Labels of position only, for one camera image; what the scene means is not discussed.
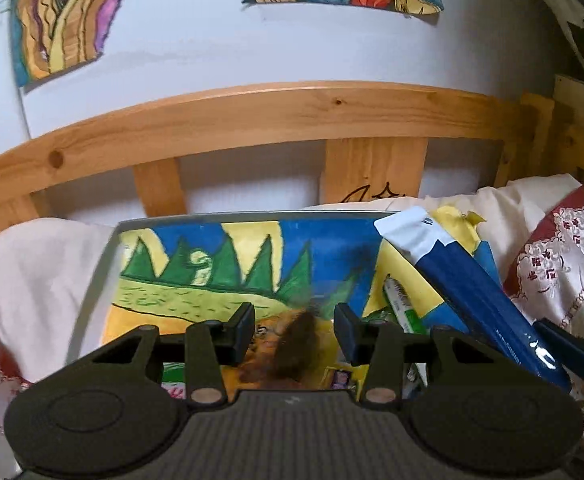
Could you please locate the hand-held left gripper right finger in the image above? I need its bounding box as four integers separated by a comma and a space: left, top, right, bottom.
332, 302, 511, 407

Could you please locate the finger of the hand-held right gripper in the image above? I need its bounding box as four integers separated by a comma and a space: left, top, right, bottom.
532, 319, 584, 381

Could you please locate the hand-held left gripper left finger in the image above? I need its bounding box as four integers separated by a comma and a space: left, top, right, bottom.
79, 302, 257, 407

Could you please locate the small brown snack packet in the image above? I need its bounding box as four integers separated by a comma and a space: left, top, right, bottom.
242, 309, 323, 392

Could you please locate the green sausage stick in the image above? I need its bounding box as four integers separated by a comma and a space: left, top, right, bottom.
382, 275, 429, 337

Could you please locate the blue white snack packet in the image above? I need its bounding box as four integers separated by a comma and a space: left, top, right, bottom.
373, 206, 573, 392

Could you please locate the grey tray with dinosaur drawing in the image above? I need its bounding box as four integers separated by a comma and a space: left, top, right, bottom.
104, 205, 501, 392

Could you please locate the floral satin printed blanket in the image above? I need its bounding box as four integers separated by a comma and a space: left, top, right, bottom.
0, 184, 584, 480

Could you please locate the wooden bed headboard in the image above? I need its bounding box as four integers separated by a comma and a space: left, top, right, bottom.
0, 80, 556, 239

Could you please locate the colourful swirl wall poster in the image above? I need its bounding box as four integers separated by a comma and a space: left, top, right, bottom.
11, 0, 144, 89

